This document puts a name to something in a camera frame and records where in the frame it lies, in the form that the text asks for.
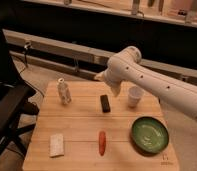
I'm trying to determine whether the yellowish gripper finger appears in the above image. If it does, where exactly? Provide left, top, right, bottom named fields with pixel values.
left=111, top=85, right=121, bottom=97
left=94, top=72, right=105, bottom=82

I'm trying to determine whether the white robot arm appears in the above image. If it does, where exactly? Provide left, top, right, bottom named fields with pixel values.
left=94, top=46, right=197, bottom=122

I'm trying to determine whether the black rectangular block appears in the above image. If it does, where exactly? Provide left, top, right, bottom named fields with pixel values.
left=100, top=95, right=111, bottom=113

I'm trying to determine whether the white paper cup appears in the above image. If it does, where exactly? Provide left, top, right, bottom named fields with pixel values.
left=128, top=86, right=144, bottom=107

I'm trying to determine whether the wooden table board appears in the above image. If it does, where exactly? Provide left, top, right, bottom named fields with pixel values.
left=23, top=81, right=179, bottom=171

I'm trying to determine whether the green round plate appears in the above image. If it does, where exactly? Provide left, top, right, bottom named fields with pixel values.
left=131, top=116, right=169, bottom=154

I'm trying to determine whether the white sponge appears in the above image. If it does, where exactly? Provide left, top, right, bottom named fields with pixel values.
left=49, top=134, right=64, bottom=157

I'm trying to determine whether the black chair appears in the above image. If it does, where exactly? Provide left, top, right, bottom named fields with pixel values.
left=0, top=26, right=39, bottom=156

